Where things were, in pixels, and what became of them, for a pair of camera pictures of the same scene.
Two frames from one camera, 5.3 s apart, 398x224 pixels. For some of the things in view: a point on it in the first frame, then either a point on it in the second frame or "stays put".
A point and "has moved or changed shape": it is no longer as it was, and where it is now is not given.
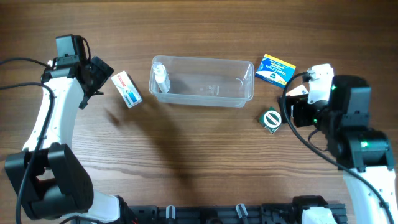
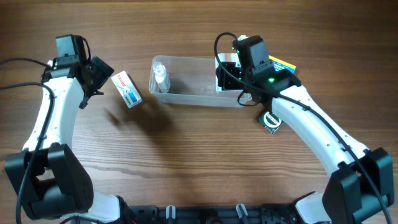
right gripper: x=300 y=103 to x=226 y=71
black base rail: x=226 y=214 stays put
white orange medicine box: x=300 y=90 has moved or changed shape
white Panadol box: x=127 y=89 stays put
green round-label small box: x=271 y=119 stays put
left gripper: x=101 y=70 stays put
